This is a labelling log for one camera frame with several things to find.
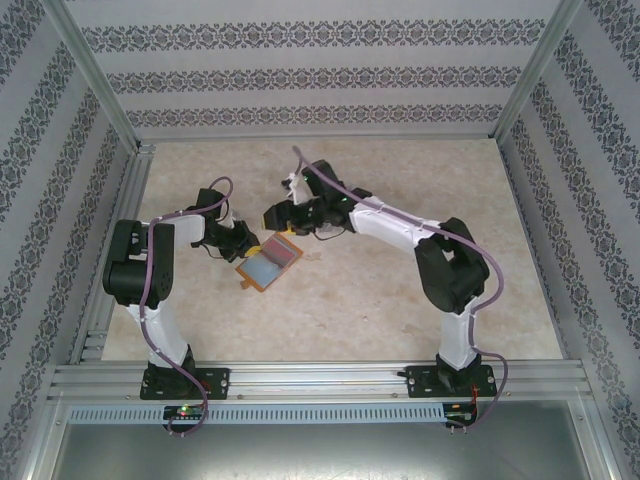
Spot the grey credit card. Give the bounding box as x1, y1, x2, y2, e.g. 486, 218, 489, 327
242, 253, 282, 289

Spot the orange card holder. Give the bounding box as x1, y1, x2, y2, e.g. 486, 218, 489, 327
234, 234, 304, 294

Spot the small controller circuit board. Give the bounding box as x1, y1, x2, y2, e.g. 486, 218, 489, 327
163, 404, 207, 421
444, 403, 479, 424

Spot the grey sheet metal panel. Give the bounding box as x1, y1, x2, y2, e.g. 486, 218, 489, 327
49, 422, 609, 480

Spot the thin aluminium frame bar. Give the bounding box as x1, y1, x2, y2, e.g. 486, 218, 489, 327
137, 132, 501, 145

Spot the grooved aluminium side rail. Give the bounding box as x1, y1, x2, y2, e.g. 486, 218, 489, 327
69, 148, 157, 364

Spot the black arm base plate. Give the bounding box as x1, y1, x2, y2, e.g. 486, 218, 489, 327
405, 364, 499, 400
139, 367, 231, 401

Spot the aluminium mounting rail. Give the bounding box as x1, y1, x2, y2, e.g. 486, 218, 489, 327
47, 360, 591, 401

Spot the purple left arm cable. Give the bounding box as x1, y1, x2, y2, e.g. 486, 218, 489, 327
138, 178, 236, 439

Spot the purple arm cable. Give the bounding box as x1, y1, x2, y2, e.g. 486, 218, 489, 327
292, 145, 510, 432
138, 178, 236, 439

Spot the slotted grey cable duct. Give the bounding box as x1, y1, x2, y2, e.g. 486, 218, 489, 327
67, 403, 446, 424

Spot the aluminium frame post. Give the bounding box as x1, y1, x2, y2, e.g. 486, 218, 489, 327
492, 0, 584, 144
42, 0, 144, 149

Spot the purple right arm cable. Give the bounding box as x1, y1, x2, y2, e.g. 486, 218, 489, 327
292, 145, 510, 432

